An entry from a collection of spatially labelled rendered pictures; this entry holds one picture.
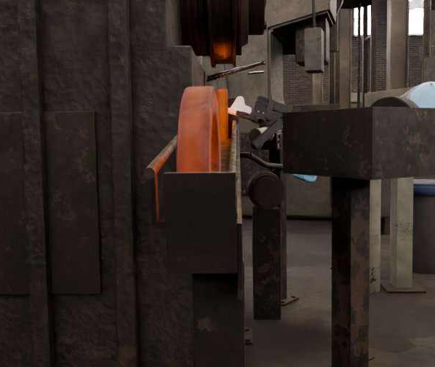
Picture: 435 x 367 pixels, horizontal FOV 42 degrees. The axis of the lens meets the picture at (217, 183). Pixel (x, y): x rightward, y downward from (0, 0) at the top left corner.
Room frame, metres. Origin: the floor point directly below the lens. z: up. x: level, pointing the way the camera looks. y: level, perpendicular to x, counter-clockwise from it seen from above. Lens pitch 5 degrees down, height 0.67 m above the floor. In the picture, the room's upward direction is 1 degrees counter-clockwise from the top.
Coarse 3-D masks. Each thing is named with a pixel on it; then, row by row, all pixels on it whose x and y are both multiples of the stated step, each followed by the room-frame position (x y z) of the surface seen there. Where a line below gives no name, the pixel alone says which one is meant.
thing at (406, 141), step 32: (288, 128) 1.26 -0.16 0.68; (320, 128) 1.18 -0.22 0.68; (352, 128) 1.10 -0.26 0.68; (384, 128) 1.08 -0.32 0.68; (416, 128) 1.13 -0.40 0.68; (288, 160) 1.26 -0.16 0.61; (320, 160) 1.18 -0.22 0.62; (352, 160) 1.10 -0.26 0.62; (384, 160) 1.08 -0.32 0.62; (416, 160) 1.13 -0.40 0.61; (352, 192) 1.21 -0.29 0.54; (352, 224) 1.21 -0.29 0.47; (352, 256) 1.21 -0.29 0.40; (352, 288) 1.21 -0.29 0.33; (352, 320) 1.21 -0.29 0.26; (352, 352) 1.21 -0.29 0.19
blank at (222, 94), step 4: (220, 92) 1.71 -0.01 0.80; (224, 92) 1.71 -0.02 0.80; (220, 96) 1.70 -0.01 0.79; (224, 96) 1.70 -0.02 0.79; (220, 100) 1.69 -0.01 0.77; (224, 100) 1.69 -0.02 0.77; (220, 104) 1.68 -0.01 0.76; (224, 104) 1.68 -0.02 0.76; (220, 108) 1.68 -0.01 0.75; (224, 108) 1.68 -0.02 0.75; (220, 112) 1.68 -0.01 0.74; (224, 112) 1.68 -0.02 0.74; (220, 116) 1.68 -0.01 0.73; (224, 116) 1.68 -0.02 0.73; (220, 120) 1.68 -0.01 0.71; (224, 120) 1.68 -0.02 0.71; (220, 124) 1.68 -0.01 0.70; (224, 124) 1.68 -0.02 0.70; (220, 128) 1.69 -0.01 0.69; (224, 128) 1.69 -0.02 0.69; (220, 132) 1.70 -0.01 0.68; (224, 132) 1.70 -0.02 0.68; (220, 136) 1.72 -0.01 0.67; (224, 136) 1.72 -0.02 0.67
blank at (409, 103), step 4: (388, 96) 1.20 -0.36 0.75; (392, 96) 1.19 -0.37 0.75; (396, 96) 1.20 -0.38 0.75; (376, 100) 1.23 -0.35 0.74; (380, 100) 1.22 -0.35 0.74; (384, 100) 1.21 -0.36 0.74; (388, 100) 1.20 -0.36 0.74; (392, 100) 1.19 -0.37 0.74; (396, 100) 1.18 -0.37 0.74; (400, 100) 1.17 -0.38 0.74; (404, 100) 1.17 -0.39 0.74; (408, 100) 1.18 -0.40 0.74; (372, 104) 1.24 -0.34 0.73; (376, 104) 1.23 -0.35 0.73; (380, 104) 1.22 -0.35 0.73; (384, 104) 1.21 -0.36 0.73; (388, 104) 1.20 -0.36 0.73; (392, 104) 1.19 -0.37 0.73; (396, 104) 1.18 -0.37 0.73; (400, 104) 1.17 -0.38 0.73; (404, 104) 1.16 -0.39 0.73; (408, 104) 1.16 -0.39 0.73; (412, 104) 1.17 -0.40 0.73; (416, 104) 1.17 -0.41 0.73
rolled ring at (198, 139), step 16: (192, 96) 0.62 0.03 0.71; (208, 96) 0.62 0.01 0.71; (192, 112) 0.60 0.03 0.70; (208, 112) 0.60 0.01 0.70; (192, 128) 0.59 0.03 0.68; (208, 128) 0.59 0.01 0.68; (192, 144) 0.58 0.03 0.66; (208, 144) 0.58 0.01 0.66; (192, 160) 0.58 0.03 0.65; (208, 160) 0.58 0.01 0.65
